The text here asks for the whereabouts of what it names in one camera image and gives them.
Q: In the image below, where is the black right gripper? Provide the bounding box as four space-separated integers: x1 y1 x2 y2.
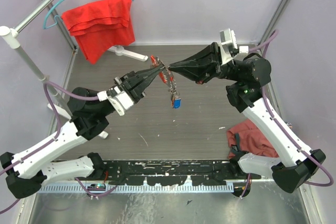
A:
167 41 242 84

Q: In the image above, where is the metal key organizer red handle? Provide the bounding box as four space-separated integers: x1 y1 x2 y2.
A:
149 55 182 104

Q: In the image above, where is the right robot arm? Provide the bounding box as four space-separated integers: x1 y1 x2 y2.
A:
168 42 326 193

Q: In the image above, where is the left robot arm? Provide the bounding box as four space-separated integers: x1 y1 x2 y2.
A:
1 64 164 199

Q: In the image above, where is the blue key tag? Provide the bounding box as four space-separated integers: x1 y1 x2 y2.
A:
172 98 181 109

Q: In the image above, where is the red cloth on hanger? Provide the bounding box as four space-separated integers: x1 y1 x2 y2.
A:
61 0 135 64

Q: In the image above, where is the crumpled maroon shirt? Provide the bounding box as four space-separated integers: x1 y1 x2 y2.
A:
226 119 279 159

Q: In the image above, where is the white clothes rack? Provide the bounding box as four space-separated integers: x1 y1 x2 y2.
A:
1 0 146 149

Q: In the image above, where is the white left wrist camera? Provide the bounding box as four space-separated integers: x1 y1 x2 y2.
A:
97 89 134 116

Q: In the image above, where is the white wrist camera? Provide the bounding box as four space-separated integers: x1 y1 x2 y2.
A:
219 28 249 66
97 89 134 116

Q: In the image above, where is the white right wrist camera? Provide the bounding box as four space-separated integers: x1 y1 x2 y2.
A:
219 28 249 66

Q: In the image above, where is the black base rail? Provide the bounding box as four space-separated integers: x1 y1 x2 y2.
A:
75 158 262 187

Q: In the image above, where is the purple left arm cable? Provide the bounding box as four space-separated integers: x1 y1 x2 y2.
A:
0 81 106 214

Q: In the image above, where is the slotted cable duct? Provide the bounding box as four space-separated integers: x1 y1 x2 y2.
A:
38 183 234 194

